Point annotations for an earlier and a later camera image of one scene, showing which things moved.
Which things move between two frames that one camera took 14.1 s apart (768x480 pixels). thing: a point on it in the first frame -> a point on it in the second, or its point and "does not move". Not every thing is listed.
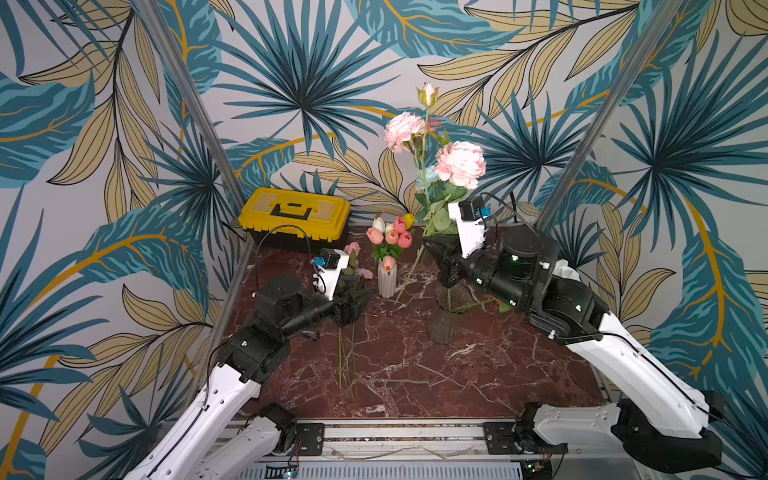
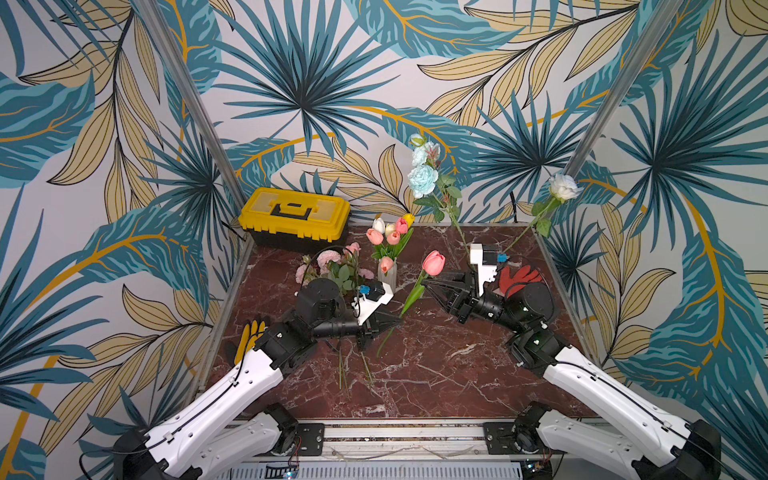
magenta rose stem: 347,347 -> 353,250
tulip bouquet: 391,238 does not move
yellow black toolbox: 295,220 does not move
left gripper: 345,312 -> 369,328
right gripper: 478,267 -> 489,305
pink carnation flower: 366,273 does not move
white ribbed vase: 387,283 does not move
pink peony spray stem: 426,198 -> 347,273
